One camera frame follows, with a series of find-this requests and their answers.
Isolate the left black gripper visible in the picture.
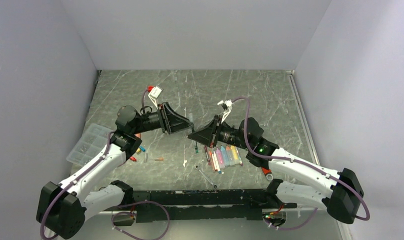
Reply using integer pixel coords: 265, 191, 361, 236
132, 102, 194, 135

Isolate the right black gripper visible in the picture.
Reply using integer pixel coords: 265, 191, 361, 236
189, 115, 251, 151

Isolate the dark red marker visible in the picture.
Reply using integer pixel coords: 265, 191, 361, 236
204, 146, 211, 166

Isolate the orange marker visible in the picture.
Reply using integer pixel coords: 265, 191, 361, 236
208, 150, 216, 172

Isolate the green marker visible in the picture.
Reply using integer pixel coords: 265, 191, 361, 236
189, 113, 200, 154

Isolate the blue highlighter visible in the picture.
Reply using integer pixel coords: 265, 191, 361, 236
220, 146, 230, 166

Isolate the red capped white marker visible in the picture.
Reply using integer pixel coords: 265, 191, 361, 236
211, 150, 220, 172

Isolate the pink highlighter body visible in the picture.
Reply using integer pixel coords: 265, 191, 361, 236
215, 148, 225, 170

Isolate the orange highlighter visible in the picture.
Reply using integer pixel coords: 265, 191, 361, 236
225, 145, 235, 166

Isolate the yellow highlighter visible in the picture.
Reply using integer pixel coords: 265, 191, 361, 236
230, 145, 240, 165

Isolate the blue capped white marker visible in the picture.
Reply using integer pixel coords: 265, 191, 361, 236
213, 153, 222, 174

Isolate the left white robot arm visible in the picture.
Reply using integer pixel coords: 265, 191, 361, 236
36, 102, 194, 240

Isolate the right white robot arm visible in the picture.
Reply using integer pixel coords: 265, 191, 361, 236
188, 115, 370, 224

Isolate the silver ratchet wrench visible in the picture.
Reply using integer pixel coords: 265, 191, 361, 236
195, 165, 218, 190

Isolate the clear plastic parts box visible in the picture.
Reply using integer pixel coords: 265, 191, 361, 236
66, 123, 112, 167

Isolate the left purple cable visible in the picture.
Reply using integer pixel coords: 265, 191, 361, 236
40, 87, 171, 240

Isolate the purple cable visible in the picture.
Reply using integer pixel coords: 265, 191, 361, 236
40, 87, 171, 240
231, 96, 371, 232

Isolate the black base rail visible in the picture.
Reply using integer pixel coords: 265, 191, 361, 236
100, 188, 298, 223

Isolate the aluminium side rail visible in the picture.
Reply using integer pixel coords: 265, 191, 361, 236
286, 70, 320, 165

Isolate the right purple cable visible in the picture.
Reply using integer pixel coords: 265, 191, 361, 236
231, 96, 371, 232

